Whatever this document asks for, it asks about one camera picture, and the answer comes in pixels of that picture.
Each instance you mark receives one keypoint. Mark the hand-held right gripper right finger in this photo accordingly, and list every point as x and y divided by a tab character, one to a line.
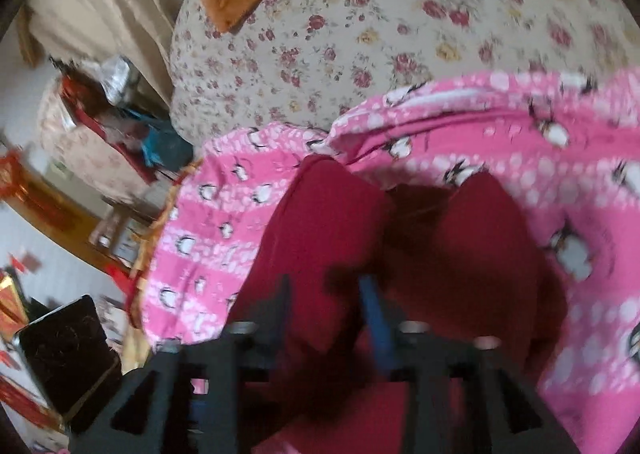
380	330

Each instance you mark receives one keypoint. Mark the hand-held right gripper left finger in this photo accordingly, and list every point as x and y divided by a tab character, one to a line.
272	320

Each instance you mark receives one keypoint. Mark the dark red garment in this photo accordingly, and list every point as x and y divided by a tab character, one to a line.
325	234

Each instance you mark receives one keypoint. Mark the blue plastic bag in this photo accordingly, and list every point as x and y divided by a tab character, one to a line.
165	147

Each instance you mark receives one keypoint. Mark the black flat screen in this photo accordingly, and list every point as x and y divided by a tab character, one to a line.
65	354

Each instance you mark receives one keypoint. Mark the pink penguin blanket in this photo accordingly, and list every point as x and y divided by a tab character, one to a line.
575	174

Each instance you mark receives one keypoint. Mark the red gold box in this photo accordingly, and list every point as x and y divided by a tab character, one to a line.
12	309

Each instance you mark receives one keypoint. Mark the red bag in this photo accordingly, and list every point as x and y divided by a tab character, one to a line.
95	120

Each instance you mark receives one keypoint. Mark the clear plastic bag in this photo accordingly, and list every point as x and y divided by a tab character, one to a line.
117	79

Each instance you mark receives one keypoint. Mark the floral bedsheet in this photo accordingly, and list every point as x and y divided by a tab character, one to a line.
400	9

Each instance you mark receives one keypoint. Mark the beige curtain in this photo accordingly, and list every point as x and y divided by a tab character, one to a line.
100	9

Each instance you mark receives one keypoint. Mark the wooden furniture frame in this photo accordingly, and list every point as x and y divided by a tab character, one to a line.
50	206

